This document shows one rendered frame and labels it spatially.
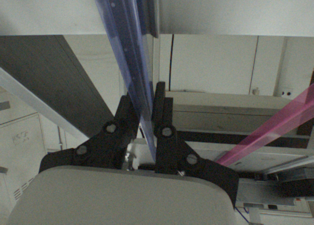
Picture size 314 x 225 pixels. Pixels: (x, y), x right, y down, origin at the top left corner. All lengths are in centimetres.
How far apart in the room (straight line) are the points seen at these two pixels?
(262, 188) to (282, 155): 16
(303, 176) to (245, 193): 11
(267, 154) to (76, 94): 26
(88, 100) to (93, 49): 195
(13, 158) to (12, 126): 18
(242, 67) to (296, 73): 60
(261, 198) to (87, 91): 39
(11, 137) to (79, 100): 100
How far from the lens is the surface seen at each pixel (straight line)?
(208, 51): 194
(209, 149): 24
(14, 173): 124
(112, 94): 207
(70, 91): 17
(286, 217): 72
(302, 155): 30
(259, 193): 43
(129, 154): 30
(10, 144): 118
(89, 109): 21
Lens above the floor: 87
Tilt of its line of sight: 14 degrees up
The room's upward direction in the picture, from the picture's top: 179 degrees counter-clockwise
